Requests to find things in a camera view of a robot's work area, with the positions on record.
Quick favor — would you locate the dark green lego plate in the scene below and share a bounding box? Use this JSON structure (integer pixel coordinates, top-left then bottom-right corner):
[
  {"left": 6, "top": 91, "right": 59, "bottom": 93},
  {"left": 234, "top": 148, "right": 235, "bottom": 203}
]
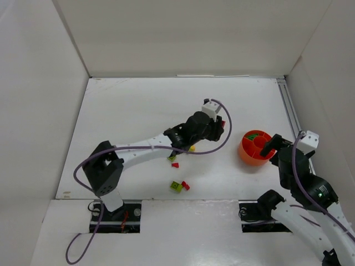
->
[{"left": 246, "top": 134, "right": 259, "bottom": 141}]

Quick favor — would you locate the lime green square lego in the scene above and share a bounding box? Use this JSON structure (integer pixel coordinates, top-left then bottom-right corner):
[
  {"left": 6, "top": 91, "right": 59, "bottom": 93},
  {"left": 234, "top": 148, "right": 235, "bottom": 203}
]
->
[{"left": 167, "top": 156, "right": 176, "bottom": 162}]

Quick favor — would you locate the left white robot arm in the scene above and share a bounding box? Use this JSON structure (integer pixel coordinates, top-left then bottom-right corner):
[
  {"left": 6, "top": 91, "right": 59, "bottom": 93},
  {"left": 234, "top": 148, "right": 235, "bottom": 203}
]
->
[{"left": 82, "top": 111, "right": 225, "bottom": 215}]

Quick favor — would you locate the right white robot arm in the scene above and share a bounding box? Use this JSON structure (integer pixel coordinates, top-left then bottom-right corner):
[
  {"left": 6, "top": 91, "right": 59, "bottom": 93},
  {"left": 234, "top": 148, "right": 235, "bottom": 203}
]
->
[{"left": 257, "top": 131, "right": 354, "bottom": 265}]

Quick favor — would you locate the orange round divided container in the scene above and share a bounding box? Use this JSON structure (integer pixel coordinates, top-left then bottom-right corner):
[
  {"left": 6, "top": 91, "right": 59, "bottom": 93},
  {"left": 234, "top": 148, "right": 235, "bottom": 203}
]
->
[{"left": 237, "top": 130, "right": 276, "bottom": 167}]

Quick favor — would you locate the small red lego near front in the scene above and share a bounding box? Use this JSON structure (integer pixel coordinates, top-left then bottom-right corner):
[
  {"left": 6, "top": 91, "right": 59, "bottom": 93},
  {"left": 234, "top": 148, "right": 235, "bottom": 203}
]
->
[{"left": 181, "top": 181, "right": 190, "bottom": 191}]

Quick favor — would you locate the lime green lego near front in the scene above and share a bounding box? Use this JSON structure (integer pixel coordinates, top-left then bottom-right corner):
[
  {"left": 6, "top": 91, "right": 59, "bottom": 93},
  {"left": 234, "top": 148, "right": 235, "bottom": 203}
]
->
[{"left": 170, "top": 181, "right": 184, "bottom": 193}]

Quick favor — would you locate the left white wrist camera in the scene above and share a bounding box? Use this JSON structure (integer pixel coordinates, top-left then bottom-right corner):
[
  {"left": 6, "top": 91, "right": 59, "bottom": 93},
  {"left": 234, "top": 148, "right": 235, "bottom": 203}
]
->
[{"left": 201, "top": 99, "right": 221, "bottom": 122}]

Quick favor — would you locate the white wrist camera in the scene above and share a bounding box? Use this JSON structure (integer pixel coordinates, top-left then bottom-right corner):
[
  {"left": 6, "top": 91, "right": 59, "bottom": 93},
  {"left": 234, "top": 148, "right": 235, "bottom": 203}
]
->
[
  {"left": 297, "top": 130, "right": 320, "bottom": 154},
  {"left": 201, "top": 99, "right": 221, "bottom": 122}
]

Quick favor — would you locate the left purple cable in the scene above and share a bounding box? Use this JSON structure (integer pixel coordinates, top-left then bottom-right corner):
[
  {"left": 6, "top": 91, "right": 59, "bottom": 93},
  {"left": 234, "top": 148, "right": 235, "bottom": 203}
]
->
[{"left": 65, "top": 99, "right": 233, "bottom": 264}]

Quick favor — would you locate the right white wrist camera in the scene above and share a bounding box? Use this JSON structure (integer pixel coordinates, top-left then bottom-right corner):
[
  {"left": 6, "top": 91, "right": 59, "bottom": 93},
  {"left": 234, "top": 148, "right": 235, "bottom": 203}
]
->
[{"left": 297, "top": 130, "right": 320, "bottom": 154}]

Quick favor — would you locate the aluminium rail on right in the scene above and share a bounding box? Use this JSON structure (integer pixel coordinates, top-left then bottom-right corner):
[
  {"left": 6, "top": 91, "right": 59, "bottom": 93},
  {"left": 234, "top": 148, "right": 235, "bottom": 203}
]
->
[{"left": 276, "top": 78, "right": 316, "bottom": 172}]

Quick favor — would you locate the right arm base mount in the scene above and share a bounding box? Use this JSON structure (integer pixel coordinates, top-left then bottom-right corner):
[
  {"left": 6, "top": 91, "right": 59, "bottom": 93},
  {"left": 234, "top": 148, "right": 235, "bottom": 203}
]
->
[{"left": 239, "top": 201, "right": 290, "bottom": 233}]

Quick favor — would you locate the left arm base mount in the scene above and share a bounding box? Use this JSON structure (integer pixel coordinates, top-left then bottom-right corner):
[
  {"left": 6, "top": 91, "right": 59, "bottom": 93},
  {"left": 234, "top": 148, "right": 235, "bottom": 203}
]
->
[{"left": 88, "top": 201, "right": 142, "bottom": 234}]

